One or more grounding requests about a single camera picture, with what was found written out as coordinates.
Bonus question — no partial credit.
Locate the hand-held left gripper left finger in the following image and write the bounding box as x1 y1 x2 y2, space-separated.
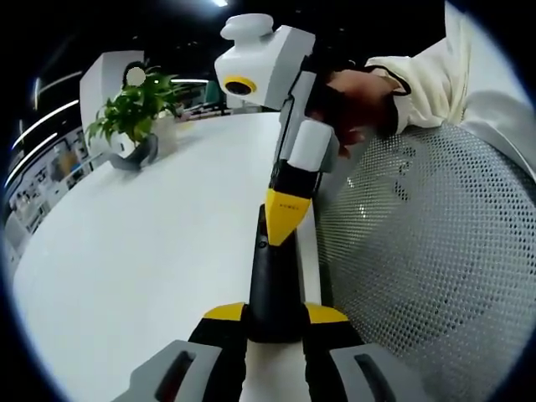
111 301 249 402

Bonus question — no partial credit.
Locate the dark grey plant pot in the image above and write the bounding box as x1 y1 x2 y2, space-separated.
109 133 160 171

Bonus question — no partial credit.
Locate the black remote control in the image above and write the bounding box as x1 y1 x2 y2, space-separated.
246 204 310 345

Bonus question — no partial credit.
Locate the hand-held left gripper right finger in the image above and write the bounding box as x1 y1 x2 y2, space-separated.
301 301 425 402

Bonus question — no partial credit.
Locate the green leafy plant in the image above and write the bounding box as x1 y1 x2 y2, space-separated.
85 65 186 147

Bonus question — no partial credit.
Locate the grey mesh chair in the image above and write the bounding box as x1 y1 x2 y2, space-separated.
317 122 536 402

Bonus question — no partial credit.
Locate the person's right hand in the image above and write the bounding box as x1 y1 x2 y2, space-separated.
305 66 399 160

